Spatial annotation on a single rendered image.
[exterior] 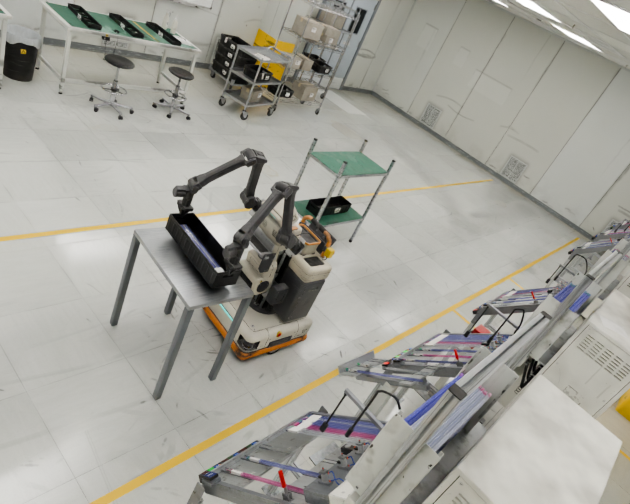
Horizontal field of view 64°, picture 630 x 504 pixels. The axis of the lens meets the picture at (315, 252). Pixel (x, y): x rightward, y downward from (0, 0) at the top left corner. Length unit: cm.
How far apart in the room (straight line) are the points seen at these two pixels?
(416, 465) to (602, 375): 150
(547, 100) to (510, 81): 90
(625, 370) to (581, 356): 19
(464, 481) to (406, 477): 16
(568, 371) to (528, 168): 931
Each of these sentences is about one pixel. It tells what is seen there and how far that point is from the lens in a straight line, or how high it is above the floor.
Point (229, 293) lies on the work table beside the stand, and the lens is 297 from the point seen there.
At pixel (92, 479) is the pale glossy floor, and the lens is 304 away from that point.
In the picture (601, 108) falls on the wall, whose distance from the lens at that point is 1159.
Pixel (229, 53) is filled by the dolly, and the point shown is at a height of 55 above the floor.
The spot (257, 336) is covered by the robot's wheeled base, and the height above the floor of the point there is 27.
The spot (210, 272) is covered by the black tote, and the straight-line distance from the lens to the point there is 287.
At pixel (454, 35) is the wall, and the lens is 1279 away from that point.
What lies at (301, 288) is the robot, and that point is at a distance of 355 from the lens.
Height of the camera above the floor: 262
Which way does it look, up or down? 29 degrees down
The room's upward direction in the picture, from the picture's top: 27 degrees clockwise
